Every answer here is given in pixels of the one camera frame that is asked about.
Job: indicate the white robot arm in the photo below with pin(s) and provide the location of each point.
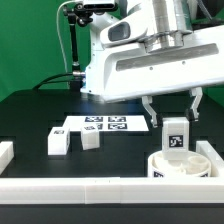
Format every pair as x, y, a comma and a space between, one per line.
176, 12

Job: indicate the white paper marker sheet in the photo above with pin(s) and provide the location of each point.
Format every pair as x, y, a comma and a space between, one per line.
135, 123

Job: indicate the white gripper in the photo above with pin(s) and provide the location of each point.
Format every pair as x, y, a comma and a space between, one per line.
142, 57

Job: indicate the white overhead camera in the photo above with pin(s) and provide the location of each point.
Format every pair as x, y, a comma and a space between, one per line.
99, 4

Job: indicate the white front fence rail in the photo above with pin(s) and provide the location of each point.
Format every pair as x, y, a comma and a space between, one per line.
110, 190

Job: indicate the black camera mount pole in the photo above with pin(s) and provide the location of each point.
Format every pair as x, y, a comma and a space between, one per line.
76, 16

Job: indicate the white left fence rail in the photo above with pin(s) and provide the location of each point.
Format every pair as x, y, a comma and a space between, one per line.
6, 154

